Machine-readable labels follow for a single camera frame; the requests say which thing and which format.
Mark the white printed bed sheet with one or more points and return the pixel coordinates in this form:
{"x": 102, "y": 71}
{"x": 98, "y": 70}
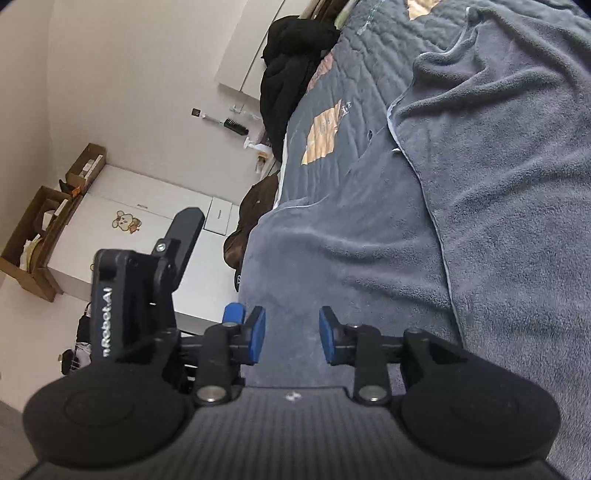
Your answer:
{"x": 282, "y": 170}

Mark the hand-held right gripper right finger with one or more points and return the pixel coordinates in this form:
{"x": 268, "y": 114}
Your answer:
{"x": 327, "y": 334}

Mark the blue-grey quilted fish-print bedspread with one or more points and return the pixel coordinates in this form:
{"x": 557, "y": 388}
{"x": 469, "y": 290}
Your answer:
{"x": 369, "y": 83}

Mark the white wardrobe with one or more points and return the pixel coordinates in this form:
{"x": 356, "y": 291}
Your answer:
{"x": 152, "y": 194}

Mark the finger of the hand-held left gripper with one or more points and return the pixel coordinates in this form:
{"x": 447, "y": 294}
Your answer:
{"x": 184, "y": 235}
{"x": 233, "y": 313}

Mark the white wardrobe drawer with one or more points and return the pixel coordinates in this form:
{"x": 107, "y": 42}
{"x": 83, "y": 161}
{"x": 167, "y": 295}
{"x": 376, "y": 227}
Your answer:
{"x": 221, "y": 217}

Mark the white nightstand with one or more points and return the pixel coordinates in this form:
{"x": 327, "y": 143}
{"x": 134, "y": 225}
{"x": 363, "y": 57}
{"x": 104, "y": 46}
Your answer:
{"x": 273, "y": 168}

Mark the black padded jacket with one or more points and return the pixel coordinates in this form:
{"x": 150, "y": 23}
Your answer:
{"x": 291, "y": 69}

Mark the white spray bottle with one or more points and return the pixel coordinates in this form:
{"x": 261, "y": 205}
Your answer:
{"x": 258, "y": 146}

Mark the black hairbrush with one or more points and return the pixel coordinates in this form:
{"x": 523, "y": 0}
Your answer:
{"x": 233, "y": 125}

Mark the large open cardboard box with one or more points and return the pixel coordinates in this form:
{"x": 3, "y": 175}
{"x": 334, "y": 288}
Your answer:
{"x": 27, "y": 240}

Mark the white bed headboard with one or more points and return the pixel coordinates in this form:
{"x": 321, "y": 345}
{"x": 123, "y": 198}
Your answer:
{"x": 249, "y": 55}

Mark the brown padded jacket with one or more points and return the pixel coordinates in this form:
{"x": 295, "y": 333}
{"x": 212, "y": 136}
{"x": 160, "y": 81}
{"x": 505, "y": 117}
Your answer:
{"x": 251, "y": 207}

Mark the black cap with triangle patch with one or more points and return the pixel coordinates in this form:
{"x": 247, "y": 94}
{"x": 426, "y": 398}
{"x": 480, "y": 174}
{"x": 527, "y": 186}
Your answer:
{"x": 238, "y": 281}

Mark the cartoon animal wardrobe sticker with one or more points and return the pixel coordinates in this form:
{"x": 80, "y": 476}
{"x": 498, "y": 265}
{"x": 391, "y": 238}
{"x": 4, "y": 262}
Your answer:
{"x": 125, "y": 221}

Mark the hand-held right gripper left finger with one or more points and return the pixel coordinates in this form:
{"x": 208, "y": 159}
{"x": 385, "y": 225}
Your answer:
{"x": 258, "y": 334}

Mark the brown folded blanket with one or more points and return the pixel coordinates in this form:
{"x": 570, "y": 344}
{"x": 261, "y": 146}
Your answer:
{"x": 330, "y": 9}

